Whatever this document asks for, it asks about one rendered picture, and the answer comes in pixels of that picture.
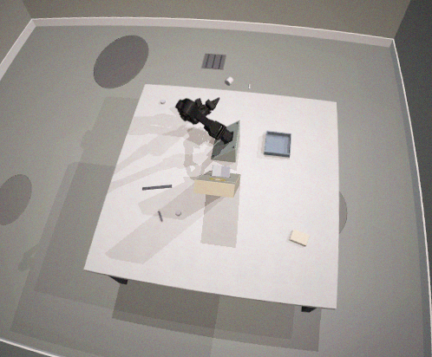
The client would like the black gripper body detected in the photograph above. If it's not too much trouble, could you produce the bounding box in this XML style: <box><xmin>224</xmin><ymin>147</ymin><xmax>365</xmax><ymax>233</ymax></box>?
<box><xmin>199</xmin><ymin>99</ymin><xmax>216</xmax><ymax>116</ymax></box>

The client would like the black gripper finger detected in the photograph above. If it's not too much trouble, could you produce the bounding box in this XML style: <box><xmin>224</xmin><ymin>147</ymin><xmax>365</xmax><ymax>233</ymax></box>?
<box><xmin>211</xmin><ymin>97</ymin><xmax>220</xmax><ymax>107</ymax></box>

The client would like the small white cylinder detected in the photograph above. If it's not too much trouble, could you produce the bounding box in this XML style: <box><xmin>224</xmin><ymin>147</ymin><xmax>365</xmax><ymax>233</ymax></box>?
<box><xmin>225</xmin><ymin>77</ymin><xmax>234</xmax><ymax>86</ymax></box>

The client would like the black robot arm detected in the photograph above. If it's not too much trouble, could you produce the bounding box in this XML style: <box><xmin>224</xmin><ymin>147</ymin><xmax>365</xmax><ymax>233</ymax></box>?
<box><xmin>176</xmin><ymin>98</ymin><xmax>233</xmax><ymax>144</ymax></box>

